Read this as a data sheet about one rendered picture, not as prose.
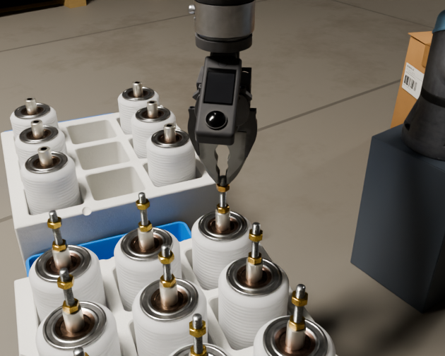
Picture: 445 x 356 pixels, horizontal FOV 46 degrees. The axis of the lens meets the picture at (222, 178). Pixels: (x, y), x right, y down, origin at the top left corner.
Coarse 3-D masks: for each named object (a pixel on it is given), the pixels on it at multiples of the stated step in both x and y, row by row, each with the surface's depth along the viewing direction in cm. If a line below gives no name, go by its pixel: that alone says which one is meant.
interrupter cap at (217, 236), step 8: (208, 216) 82; (232, 216) 82; (240, 216) 82; (200, 224) 80; (208, 224) 80; (232, 224) 81; (240, 224) 80; (200, 232) 79; (208, 232) 78; (216, 232) 78; (224, 232) 79; (232, 232) 78; (240, 232) 78; (216, 240) 77; (224, 240) 77; (232, 240) 77
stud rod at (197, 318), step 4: (192, 316) 53; (196, 316) 53; (200, 316) 53; (192, 320) 53; (196, 320) 53; (200, 320) 53; (196, 324) 53; (200, 324) 53; (196, 328) 53; (196, 340) 54; (200, 340) 55; (196, 344) 55; (200, 344) 55; (196, 348) 55; (200, 348) 55; (196, 352) 56; (200, 352) 56
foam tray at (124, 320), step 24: (192, 264) 89; (24, 288) 79; (216, 288) 79; (24, 312) 75; (120, 312) 75; (216, 312) 79; (288, 312) 75; (24, 336) 71; (120, 336) 71; (216, 336) 71
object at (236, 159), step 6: (240, 132) 70; (246, 132) 70; (240, 138) 70; (234, 144) 71; (240, 144) 71; (234, 150) 72; (240, 150) 71; (228, 156) 73; (234, 156) 72; (240, 156) 72; (228, 162) 73; (234, 162) 72; (240, 162) 72; (228, 168) 74; (234, 168) 73; (240, 168) 73; (228, 174) 74; (234, 174) 74; (228, 180) 75
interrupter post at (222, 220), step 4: (216, 212) 78; (228, 212) 78; (216, 216) 79; (220, 216) 78; (224, 216) 78; (228, 216) 78; (216, 220) 79; (220, 220) 78; (224, 220) 78; (228, 220) 79; (216, 224) 79; (220, 224) 79; (224, 224) 79; (228, 224) 79; (220, 228) 79; (224, 228) 79; (228, 228) 80
